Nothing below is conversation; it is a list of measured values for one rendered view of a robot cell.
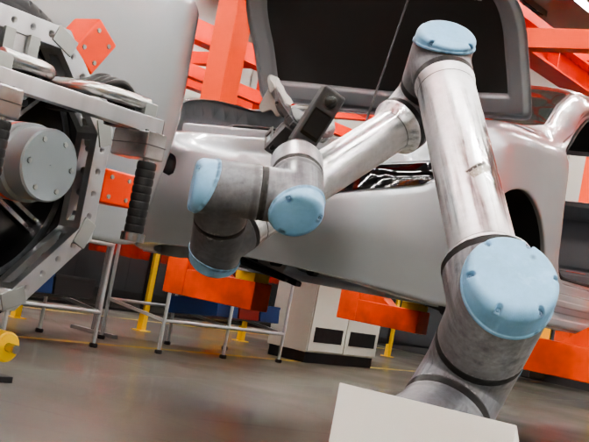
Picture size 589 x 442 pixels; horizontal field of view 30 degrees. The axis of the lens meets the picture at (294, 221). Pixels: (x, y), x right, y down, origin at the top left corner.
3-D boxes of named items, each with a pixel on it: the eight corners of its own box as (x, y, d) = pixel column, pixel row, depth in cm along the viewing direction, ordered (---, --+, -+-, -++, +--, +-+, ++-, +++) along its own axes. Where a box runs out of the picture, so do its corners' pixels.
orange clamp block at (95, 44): (65, 74, 218) (91, 45, 223) (92, 75, 214) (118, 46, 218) (47, 46, 214) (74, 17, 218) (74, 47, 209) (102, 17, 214)
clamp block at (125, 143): (128, 159, 206) (133, 131, 207) (163, 162, 201) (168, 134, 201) (109, 153, 202) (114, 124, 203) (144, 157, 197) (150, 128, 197)
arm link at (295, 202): (268, 189, 173) (330, 198, 174) (270, 147, 183) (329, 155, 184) (259, 237, 179) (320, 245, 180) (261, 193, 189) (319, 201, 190)
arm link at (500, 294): (537, 383, 173) (460, 74, 223) (576, 316, 160) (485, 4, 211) (443, 379, 171) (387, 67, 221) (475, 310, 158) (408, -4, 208)
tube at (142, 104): (83, 112, 214) (94, 59, 214) (156, 119, 203) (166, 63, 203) (13, 89, 200) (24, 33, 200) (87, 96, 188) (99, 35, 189)
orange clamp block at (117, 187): (74, 197, 224) (104, 204, 231) (100, 202, 219) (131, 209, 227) (80, 164, 224) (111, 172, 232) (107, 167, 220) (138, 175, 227)
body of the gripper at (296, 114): (263, 131, 201) (261, 167, 191) (293, 99, 197) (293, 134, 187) (295, 153, 204) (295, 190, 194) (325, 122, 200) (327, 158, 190)
